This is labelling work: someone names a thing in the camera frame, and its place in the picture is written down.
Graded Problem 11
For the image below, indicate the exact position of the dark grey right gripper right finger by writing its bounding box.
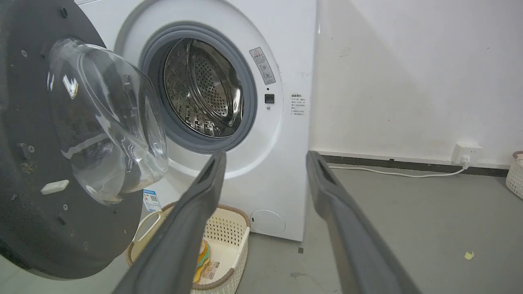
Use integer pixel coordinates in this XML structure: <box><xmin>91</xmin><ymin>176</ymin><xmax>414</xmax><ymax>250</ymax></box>
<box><xmin>306</xmin><ymin>150</ymin><xmax>421</xmax><ymax>294</ymax></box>

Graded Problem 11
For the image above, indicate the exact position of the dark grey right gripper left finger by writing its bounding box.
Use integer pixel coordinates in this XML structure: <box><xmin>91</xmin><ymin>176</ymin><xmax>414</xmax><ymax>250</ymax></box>
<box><xmin>112</xmin><ymin>150</ymin><xmax>227</xmax><ymax>294</ymax></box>

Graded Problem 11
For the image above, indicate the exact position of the dark round washing machine door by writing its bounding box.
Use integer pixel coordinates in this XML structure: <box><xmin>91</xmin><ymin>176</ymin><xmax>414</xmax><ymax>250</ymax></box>
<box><xmin>0</xmin><ymin>0</ymin><xmax>169</xmax><ymax>281</ymax></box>

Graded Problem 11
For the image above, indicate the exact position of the white front-load washing machine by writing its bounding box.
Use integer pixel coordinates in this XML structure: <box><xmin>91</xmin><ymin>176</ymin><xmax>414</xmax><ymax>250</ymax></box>
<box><xmin>74</xmin><ymin>0</ymin><xmax>317</xmax><ymax>242</ymax></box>

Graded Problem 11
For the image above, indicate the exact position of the colourful toy in basket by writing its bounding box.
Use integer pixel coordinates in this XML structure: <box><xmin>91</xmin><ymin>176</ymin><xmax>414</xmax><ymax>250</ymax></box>
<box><xmin>193</xmin><ymin>240</ymin><xmax>211</xmax><ymax>284</ymax></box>

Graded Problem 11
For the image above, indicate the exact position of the printed paper card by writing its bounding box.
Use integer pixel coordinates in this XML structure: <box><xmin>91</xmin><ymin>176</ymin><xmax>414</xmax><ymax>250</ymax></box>
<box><xmin>200</xmin><ymin>261</ymin><xmax>221</xmax><ymax>281</ymax></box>

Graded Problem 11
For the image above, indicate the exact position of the cream perforated laundry basket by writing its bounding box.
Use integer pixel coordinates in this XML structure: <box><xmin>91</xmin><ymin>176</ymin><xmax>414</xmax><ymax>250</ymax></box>
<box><xmin>125</xmin><ymin>202</ymin><xmax>251</xmax><ymax>294</ymax></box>

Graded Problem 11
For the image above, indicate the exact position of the white woven basket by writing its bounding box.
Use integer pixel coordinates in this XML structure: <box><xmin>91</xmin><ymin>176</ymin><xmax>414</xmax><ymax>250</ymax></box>
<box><xmin>505</xmin><ymin>151</ymin><xmax>523</xmax><ymax>200</ymax></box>

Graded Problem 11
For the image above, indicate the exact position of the white power cable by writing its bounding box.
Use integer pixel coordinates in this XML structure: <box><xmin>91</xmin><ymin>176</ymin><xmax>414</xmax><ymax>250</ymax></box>
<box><xmin>328</xmin><ymin>159</ymin><xmax>470</xmax><ymax>178</ymax></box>

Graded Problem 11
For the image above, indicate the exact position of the white wall power socket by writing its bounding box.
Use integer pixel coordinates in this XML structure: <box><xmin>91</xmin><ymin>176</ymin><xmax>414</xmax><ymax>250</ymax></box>
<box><xmin>451</xmin><ymin>143</ymin><xmax>483</xmax><ymax>165</ymax></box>

